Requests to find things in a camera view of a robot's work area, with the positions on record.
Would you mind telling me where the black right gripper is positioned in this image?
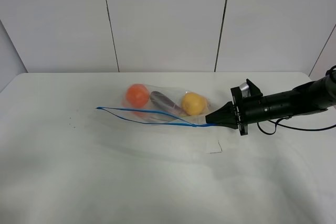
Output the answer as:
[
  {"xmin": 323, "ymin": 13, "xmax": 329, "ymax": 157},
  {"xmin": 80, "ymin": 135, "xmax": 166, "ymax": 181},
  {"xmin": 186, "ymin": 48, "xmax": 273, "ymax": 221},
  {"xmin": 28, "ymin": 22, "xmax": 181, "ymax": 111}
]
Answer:
[{"xmin": 205, "ymin": 79, "xmax": 263, "ymax": 135}]

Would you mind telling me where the clear zip bag blue zipper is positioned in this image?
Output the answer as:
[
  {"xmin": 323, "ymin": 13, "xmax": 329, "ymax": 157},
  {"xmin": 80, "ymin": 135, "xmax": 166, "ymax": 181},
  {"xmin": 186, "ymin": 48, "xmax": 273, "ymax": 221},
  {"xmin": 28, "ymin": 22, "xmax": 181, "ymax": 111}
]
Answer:
[{"xmin": 96, "ymin": 84, "xmax": 213, "ymax": 128}]

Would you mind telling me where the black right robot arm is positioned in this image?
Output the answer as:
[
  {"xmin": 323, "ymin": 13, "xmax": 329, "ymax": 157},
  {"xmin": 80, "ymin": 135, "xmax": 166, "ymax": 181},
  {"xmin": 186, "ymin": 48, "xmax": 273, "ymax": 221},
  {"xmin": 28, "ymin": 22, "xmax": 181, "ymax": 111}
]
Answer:
[{"xmin": 205, "ymin": 69, "xmax": 335, "ymax": 135}]

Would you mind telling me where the yellow pear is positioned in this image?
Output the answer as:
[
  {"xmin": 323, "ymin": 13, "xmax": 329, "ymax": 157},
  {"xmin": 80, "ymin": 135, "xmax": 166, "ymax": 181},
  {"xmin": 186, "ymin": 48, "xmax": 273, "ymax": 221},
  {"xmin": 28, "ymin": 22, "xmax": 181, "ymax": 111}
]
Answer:
[{"xmin": 181, "ymin": 92, "xmax": 207, "ymax": 115}]

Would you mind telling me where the purple eggplant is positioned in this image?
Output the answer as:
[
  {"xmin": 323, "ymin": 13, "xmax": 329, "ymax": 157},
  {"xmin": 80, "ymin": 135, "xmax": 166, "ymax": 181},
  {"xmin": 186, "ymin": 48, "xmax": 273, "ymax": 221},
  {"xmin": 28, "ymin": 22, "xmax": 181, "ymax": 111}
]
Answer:
[{"xmin": 150, "ymin": 91, "xmax": 187, "ymax": 116}]

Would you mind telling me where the orange fruit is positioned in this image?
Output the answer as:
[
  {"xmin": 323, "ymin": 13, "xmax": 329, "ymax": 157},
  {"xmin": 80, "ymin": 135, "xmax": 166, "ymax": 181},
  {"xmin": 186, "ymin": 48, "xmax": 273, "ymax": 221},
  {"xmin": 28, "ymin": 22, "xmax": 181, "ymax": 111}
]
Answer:
[{"xmin": 125, "ymin": 84, "xmax": 150, "ymax": 108}]

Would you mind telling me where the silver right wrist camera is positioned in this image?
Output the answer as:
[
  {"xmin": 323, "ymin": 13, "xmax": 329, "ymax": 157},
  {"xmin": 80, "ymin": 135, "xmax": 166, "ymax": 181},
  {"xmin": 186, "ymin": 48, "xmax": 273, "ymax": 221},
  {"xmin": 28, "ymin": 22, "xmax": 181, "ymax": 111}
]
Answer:
[{"xmin": 239, "ymin": 82, "xmax": 251, "ymax": 98}]

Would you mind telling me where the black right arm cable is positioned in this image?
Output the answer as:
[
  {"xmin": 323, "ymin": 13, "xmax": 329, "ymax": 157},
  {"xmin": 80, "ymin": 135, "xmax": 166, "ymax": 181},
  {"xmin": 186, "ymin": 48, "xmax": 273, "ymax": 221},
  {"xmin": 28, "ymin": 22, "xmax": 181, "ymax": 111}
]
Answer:
[{"xmin": 256, "ymin": 115, "xmax": 336, "ymax": 135}]

